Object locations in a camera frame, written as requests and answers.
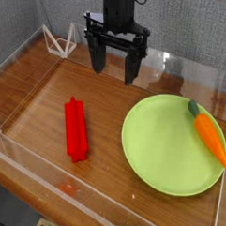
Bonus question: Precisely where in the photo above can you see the orange toy carrot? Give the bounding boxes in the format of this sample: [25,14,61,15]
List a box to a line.
[188,99,226,168]

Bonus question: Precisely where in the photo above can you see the clear acrylic corner bracket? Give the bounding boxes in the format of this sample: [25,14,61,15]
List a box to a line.
[42,23,78,58]

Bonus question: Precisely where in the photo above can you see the green plate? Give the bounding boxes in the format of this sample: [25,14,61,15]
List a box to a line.
[121,94,224,197]

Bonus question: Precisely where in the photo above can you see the red star-shaped block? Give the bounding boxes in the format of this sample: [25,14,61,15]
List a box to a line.
[65,97,88,163]

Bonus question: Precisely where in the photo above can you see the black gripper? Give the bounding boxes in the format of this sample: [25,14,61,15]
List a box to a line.
[84,0,150,85]

